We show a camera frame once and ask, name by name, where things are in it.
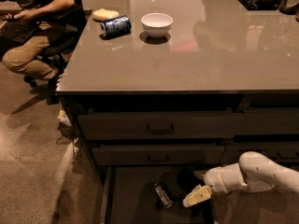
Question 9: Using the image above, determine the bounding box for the top left drawer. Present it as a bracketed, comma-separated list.
[78, 112, 244, 140]

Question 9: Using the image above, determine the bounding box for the seated person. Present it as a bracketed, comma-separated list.
[1, 0, 76, 89]

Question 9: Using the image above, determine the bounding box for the middle right drawer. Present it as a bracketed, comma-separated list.
[221, 141, 299, 164]

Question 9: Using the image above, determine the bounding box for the dark object at counter corner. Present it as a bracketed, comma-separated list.
[279, 0, 299, 15]

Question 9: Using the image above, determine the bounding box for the yellow sponge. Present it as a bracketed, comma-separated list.
[93, 8, 120, 21]

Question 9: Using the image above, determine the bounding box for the white bowl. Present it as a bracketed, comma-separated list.
[141, 13, 173, 38]

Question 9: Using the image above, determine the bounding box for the blue soda can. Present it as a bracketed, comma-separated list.
[101, 15, 131, 37]

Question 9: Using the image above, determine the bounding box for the top right drawer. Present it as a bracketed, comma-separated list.
[237, 107, 299, 135]

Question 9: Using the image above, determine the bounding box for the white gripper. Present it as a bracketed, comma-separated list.
[183, 165, 247, 208]

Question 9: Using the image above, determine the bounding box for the black laptop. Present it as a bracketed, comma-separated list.
[0, 21, 38, 44]

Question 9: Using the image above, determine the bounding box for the middle left drawer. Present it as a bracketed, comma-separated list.
[92, 144, 225, 165]

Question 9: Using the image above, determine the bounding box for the open bottom drawer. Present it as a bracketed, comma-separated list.
[100, 165, 219, 224]

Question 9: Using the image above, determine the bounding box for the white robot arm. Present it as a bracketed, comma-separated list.
[182, 151, 299, 208]

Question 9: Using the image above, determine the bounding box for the black office chair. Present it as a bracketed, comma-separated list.
[22, 0, 88, 105]

